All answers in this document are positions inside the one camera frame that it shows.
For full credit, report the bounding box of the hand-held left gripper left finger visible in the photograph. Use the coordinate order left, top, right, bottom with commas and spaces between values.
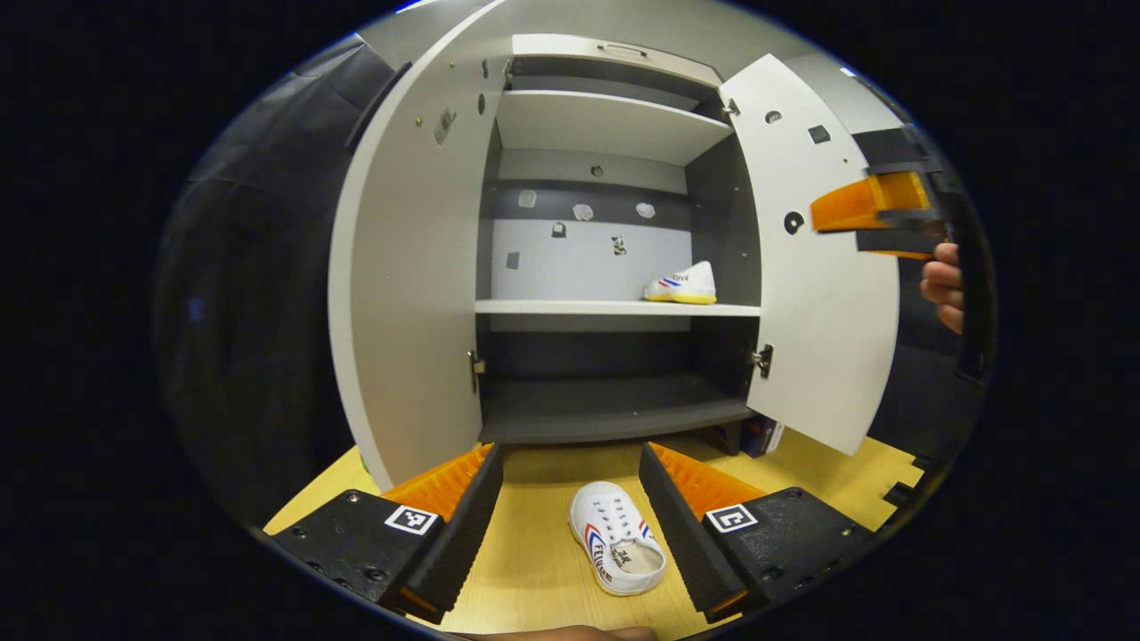
267, 442, 506, 624

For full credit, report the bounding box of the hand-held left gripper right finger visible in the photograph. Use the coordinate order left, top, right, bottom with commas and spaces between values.
639, 441, 883, 624

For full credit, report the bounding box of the white canvas shoe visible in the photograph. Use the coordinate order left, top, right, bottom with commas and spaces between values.
643, 260, 718, 305
568, 481, 667, 597

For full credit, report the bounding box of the white cabinet door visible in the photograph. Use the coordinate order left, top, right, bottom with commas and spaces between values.
718, 53, 900, 457
328, 0, 516, 492

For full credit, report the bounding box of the white cabinet drawer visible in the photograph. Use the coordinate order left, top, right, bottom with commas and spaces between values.
509, 34, 724, 88

